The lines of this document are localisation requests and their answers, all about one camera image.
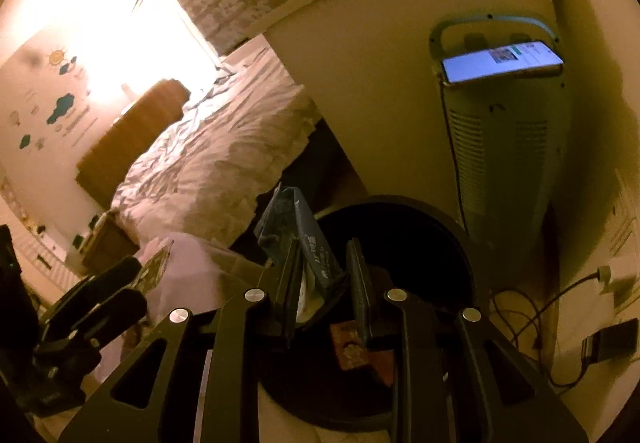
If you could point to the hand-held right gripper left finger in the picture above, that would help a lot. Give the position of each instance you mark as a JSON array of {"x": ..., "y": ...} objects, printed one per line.
[{"x": 292, "y": 278}]

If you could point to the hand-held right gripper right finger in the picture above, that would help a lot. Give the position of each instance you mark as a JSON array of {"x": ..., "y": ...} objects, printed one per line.
[{"x": 357, "y": 283}]

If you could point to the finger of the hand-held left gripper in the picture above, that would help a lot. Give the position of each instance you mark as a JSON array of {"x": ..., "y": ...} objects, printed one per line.
[
  {"x": 110, "y": 315},
  {"x": 110, "y": 278}
]

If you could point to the green milk carton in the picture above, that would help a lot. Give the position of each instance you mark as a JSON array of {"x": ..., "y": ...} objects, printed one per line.
[{"x": 295, "y": 223}]

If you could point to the black round bin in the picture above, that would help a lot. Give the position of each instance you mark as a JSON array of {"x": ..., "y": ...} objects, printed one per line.
[{"x": 410, "y": 243}]

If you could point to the wooden nightstand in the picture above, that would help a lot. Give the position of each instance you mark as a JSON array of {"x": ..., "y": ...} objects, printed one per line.
[{"x": 107, "y": 243}]

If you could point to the small dark bedside object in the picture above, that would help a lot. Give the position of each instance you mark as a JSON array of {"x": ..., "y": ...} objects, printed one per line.
[
  {"x": 78, "y": 241},
  {"x": 95, "y": 222}
]

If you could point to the brown padded headboard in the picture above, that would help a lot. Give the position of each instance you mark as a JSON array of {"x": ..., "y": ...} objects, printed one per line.
[{"x": 130, "y": 138}]

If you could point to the bed with white duvet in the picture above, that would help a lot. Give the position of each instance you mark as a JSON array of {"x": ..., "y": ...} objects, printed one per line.
[{"x": 215, "y": 148}]

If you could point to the small teal cloud sticker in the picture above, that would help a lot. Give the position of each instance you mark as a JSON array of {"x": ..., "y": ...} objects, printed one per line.
[{"x": 25, "y": 141}]

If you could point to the large teal cloud sticker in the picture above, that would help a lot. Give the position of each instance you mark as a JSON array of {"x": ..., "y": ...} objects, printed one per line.
[{"x": 61, "y": 108}]

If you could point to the white cylindrical lamp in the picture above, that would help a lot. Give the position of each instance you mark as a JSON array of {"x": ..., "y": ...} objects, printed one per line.
[{"x": 126, "y": 92}]

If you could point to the pale green heater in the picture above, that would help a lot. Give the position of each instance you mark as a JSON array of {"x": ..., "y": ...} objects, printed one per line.
[{"x": 500, "y": 148}]

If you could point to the white cabinet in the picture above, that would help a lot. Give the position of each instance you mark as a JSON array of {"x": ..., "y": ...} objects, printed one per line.
[{"x": 375, "y": 73}]

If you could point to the black power adapter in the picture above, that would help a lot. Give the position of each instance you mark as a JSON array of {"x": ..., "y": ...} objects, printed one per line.
[{"x": 605, "y": 343}]

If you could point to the white power plug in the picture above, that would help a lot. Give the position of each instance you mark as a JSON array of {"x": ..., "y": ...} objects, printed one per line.
[{"x": 612, "y": 283}]

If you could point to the smartphone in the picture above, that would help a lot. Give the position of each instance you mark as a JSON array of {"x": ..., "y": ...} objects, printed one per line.
[{"x": 500, "y": 60}]

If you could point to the lettering wall sticker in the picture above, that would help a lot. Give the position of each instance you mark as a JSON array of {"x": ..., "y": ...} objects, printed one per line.
[{"x": 77, "y": 128}]

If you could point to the hot-air balloon wall sticker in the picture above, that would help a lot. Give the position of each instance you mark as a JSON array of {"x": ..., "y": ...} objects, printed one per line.
[{"x": 14, "y": 118}]

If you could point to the sun wall sticker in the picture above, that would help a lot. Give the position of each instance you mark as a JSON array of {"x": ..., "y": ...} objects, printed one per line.
[{"x": 57, "y": 57}]

